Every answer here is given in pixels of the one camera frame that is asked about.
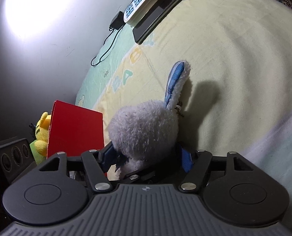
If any green plush toy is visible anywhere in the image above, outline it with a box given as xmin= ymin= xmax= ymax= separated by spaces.
xmin=30 ymin=140 xmax=46 ymax=165

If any red cardboard box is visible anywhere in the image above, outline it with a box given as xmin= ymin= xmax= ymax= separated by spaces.
xmin=47 ymin=100 xmax=104 ymax=157

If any white plush bunny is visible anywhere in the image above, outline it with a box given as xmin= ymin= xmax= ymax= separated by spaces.
xmin=108 ymin=61 xmax=191 ymax=179

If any yellow tiger plush toy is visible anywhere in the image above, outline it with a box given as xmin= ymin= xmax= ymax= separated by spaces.
xmin=34 ymin=112 xmax=51 ymax=157

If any yellow baby bed sheet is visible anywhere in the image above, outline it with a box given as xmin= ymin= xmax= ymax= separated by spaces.
xmin=76 ymin=0 xmax=292 ymax=230

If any black tablet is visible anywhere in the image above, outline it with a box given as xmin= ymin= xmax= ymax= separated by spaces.
xmin=133 ymin=0 xmax=181 ymax=45

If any black power adapter with cable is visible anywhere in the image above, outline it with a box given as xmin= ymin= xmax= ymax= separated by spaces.
xmin=90 ymin=11 xmax=125 ymax=67

